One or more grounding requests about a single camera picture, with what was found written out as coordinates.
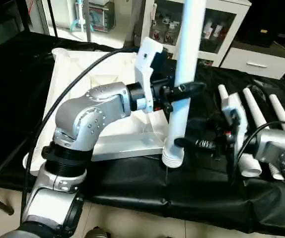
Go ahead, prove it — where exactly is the white plastic table top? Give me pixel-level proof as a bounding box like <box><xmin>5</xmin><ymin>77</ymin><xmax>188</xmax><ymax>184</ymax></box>
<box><xmin>22</xmin><ymin>48</ymin><xmax>172</xmax><ymax>172</ymax></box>

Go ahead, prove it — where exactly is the black vertical pole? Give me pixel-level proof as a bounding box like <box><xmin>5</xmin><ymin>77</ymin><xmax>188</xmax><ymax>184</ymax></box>
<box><xmin>42</xmin><ymin>0</ymin><xmax>59</xmax><ymax>38</ymax></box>

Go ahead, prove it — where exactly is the black work surface mat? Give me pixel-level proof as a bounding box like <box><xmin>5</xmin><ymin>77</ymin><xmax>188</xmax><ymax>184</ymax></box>
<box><xmin>0</xmin><ymin>31</ymin><xmax>285</xmax><ymax>234</ymax></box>

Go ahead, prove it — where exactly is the white drawer unit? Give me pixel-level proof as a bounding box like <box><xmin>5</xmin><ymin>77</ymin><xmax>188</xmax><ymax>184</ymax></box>
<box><xmin>221</xmin><ymin>42</ymin><xmax>285</xmax><ymax>80</ymax></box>

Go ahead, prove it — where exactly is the black metal shelf frame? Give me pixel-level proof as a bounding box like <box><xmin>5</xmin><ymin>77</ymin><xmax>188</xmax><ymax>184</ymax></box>
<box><xmin>0</xmin><ymin>0</ymin><xmax>34</xmax><ymax>38</ymax></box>

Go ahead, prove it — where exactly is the white plastic table leg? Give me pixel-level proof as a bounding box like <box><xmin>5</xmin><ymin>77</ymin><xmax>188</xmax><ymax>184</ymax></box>
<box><xmin>243</xmin><ymin>87</ymin><xmax>285</xmax><ymax>180</ymax></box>
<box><xmin>161</xmin><ymin>0</ymin><xmax>208</xmax><ymax>170</ymax></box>
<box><xmin>217</xmin><ymin>83</ymin><xmax>263</xmax><ymax>178</ymax></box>
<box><xmin>268</xmin><ymin>93</ymin><xmax>285</xmax><ymax>142</ymax></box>

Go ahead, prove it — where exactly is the white glass door cabinet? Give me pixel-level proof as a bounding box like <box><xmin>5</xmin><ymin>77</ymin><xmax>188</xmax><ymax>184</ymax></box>
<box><xmin>142</xmin><ymin>0</ymin><xmax>252</xmax><ymax>66</ymax></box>

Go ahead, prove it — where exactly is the colourful background box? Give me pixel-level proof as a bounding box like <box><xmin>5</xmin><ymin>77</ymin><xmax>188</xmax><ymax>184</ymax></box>
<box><xmin>72</xmin><ymin>0</ymin><xmax>116</xmax><ymax>33</ymax></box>

